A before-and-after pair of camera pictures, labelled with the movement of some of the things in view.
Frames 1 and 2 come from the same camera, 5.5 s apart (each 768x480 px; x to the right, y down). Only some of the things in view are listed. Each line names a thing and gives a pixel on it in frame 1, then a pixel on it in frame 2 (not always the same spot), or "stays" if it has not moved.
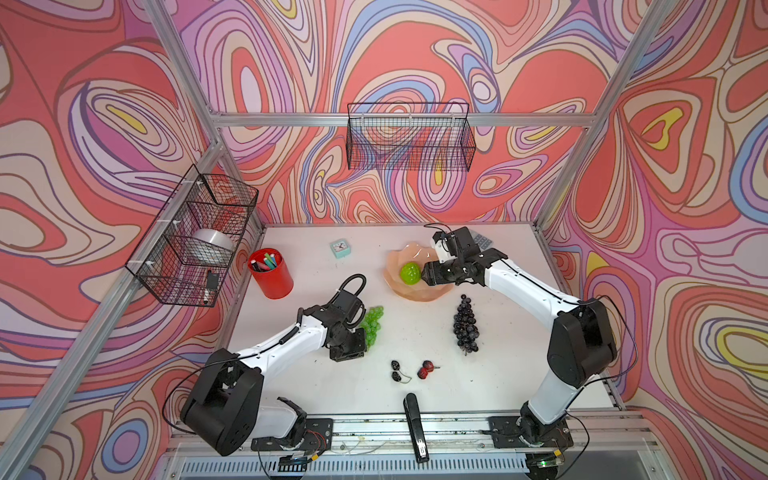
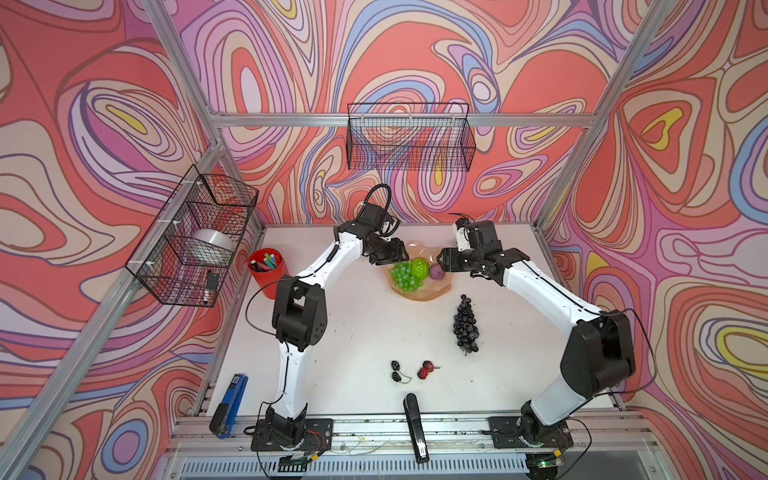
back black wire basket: [434, 136] stays
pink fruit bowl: [419, 292] stays
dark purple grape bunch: [465, 330] stays
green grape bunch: [371, 323] to [409, 275]
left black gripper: [358, 351] to [395, 254]
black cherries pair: [396, 372] stays
